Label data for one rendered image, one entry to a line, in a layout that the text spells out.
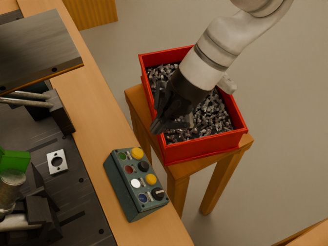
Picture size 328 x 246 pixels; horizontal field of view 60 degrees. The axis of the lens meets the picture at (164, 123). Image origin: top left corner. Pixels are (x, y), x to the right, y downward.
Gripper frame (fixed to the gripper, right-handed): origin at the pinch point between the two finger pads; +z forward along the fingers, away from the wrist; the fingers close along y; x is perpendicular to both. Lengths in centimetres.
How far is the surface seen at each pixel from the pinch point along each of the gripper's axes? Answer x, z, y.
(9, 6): -10, 22, -75
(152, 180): -0.5, 8.7, 7.7
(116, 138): -0.4, 13.3, -7.4
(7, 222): -26.2, 18.7, 5.0
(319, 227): 28.8, -1.0, 32.0
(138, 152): -0.4, 8.7, 0.3
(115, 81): 71, 73, -100
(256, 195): 101, 52, 9
